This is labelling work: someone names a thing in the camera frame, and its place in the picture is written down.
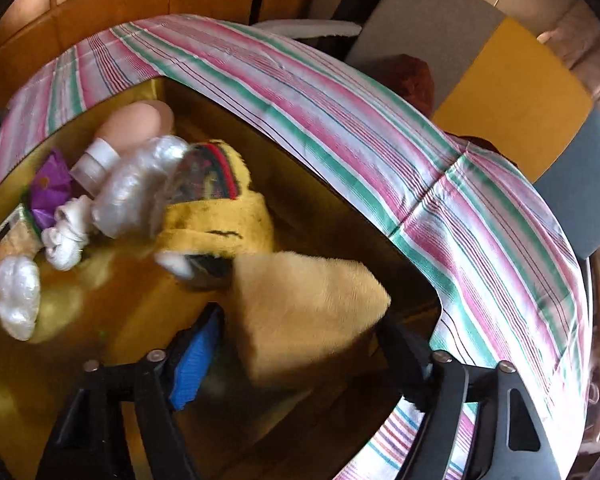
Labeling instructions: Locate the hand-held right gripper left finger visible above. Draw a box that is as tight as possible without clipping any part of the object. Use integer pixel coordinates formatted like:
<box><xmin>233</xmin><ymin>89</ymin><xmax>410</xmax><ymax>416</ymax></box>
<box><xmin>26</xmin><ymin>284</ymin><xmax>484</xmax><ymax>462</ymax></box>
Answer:
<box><xmin>35</xmin><ymin>305</ymin><xmax>226</xmax><ymax>480</ymax></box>

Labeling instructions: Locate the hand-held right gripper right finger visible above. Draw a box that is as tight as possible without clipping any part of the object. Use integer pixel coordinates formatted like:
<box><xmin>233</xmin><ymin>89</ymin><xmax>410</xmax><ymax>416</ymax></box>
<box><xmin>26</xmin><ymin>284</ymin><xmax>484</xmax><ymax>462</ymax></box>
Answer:
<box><xmin>375</xmin><ymin>315</ymin><xmax>563</xmax><ymax>480</ymax></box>

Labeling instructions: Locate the blocky yellow sponge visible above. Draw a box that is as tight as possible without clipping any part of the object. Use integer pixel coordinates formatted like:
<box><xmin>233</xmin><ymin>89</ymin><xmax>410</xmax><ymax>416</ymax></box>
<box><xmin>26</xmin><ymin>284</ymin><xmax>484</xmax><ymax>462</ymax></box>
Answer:
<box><xmin>229</xmin><ymin>251</ymin><xmax>392</xmax><ymax>392</ymax></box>

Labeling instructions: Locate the yellow towel bundle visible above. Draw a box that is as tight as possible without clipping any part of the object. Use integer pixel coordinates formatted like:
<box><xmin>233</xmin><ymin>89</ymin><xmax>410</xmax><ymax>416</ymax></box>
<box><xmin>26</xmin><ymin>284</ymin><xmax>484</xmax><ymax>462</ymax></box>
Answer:
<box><xmin>152</xmin><ymin>140</ymin><xmax>276</xmax><ymax>291</ymax></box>

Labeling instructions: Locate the large white plastic bag bundle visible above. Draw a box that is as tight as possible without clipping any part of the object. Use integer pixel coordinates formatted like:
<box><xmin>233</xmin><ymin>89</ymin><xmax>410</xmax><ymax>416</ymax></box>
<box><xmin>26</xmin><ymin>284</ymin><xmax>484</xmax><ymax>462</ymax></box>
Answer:
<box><xmin>91</xmin><ymin>136</ymin><xmax>191</xmax><ymax>238</ymax></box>

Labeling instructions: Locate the yellow translucent bin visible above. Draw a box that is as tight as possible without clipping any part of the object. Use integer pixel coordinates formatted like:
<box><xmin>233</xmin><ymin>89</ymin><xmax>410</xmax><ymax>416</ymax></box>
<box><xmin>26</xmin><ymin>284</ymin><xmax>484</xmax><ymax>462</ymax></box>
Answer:
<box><xmin>0</xmin><ymin>77</ymin><xmax>441</xmax><ymax>480</ymax></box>

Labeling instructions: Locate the small white plastic bag bundle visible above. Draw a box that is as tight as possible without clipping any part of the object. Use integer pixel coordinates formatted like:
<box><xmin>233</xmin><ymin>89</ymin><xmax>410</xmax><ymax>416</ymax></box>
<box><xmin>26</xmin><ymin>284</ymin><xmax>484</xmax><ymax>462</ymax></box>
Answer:
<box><xmin>0</xmin><ymin>255</ymin><xmax>42</xmax><ymax>342</ymax></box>

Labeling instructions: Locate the white knotted cloth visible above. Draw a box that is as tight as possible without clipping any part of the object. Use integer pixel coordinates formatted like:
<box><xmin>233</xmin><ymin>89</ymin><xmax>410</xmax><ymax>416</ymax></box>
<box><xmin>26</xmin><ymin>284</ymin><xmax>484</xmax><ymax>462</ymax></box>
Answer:
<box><xmin>42</xmin><ymin>195</ymin><xmax>98</xmax><ymax>271</ymax></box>

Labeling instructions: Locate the purple packet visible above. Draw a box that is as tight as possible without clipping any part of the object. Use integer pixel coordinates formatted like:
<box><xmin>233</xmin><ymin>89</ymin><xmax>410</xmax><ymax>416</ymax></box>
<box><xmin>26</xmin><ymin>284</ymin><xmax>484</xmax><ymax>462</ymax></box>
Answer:
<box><xmin>30</xmin><ymin>149</ymin><xmax>76</xmax><ymax>231</ymax></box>

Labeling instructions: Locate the striped tablecloth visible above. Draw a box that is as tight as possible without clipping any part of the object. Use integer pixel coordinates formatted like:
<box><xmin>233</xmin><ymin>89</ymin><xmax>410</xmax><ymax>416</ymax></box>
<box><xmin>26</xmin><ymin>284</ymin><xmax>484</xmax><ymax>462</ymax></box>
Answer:
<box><xmin>0</xmin><ymin>14</ymin><xmax>593</xmax><ymax>480</ymax></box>

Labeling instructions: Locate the blue padded panel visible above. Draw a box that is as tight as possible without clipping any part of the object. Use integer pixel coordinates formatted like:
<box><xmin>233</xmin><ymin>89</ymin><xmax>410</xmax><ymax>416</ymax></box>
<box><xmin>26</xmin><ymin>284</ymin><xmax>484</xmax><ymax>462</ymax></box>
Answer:
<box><xmin>534</xmin><ymin>110</ymin><xmax>600</xmax><ymax>261</ymax></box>

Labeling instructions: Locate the pink bottle with white cap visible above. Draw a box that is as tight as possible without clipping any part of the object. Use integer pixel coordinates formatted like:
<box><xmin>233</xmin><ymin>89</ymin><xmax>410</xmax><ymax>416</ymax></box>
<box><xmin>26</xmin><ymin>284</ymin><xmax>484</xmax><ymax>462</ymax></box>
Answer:
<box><xmin>70</xmin><ymin>101</ymin><xmax>176</xmax><ymax>188</ymax></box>

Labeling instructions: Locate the maroon cushion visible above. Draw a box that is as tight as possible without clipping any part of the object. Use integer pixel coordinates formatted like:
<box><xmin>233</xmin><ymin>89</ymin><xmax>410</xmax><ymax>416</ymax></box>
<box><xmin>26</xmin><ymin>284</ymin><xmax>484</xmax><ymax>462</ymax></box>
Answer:
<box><xmin>380</xmin><ymin>54</ymin><xmax>436</xmax><ymax>118</ymax></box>

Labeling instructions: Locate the yellow padded panel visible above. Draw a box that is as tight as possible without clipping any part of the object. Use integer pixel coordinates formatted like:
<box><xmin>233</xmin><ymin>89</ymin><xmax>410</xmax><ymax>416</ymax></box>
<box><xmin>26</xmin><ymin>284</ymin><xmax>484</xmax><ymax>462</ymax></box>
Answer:
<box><xmin>430</xmin><ymin>17</ymin><xmax>595</xmax><ymax>183</ymax></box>

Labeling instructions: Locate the grey padded panel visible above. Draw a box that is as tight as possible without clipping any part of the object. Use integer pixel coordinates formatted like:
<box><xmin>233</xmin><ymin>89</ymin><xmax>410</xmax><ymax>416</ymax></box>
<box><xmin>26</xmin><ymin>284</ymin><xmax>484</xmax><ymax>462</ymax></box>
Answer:
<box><xmin>345</xmin><ymin>0</ymin><xmax>506</xmax><ymax>106</ymax></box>

